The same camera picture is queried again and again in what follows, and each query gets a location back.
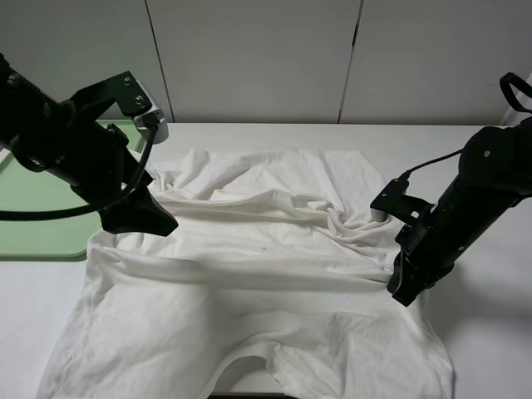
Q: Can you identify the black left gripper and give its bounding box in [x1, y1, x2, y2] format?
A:
[24, 102, 179, 237]

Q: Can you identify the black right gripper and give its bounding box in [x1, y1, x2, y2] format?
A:
[387, 195, 499, 308]

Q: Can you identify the white short sleeve shirt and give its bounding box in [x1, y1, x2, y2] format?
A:
[37, 150, 453, 398]

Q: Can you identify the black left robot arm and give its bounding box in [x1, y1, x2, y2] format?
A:
[1, 59, 178, 236]

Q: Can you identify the green plastic tray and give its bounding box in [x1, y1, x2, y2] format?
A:
[0, 118, 149, 262]

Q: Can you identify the black left camera cable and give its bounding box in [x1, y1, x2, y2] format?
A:
[0, 120, 160, 222]

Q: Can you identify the black camera cable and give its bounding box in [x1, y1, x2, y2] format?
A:
[398, 149, 462, 184]
[0, 120, 160, 222]

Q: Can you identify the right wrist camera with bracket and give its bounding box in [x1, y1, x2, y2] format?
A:
[370, 174, 433, 226]

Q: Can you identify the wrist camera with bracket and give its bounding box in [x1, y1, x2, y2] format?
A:
[69, 71, 169, 145]
[370, 174, 433, 226]

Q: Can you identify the black right camera cable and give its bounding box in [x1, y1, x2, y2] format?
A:
[398, 149, 462, 184]

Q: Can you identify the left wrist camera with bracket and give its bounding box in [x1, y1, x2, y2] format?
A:
[69, 71, 169, 145]

